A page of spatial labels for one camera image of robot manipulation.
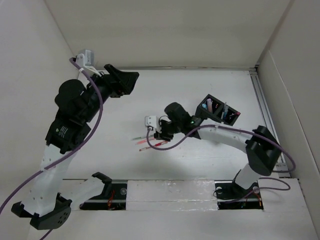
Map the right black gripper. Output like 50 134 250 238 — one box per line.
154 119 183 142

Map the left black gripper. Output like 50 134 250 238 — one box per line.
81 64 139 123

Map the black pen holder box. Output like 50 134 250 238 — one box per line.
195 94 240 126

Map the purple highlighter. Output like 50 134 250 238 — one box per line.
206 98 213 113

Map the pink gel pen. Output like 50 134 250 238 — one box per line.
135 139 147 145

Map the blue gel pen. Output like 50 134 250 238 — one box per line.
221 102 229 120

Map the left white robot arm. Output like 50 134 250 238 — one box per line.
11 64 139 230

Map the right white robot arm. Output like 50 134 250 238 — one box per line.
145 102 282 197

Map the white foam block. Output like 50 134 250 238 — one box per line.
126 179 218 212

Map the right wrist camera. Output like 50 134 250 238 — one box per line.
144 115 161 132

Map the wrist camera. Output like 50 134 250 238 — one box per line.
75 49 96 73
144 115 161 132

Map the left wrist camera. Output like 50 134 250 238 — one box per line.
75 49 96 73

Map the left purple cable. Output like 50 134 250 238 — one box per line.
0 57 104 240

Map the purple cable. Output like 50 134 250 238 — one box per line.
0 57 104 240
146 124 297 203

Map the aluminium rail right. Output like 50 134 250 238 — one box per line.
249 66 279 141

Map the front mounting rail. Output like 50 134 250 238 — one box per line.
80 179 264 212

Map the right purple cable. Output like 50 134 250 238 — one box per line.
146 124 297 203

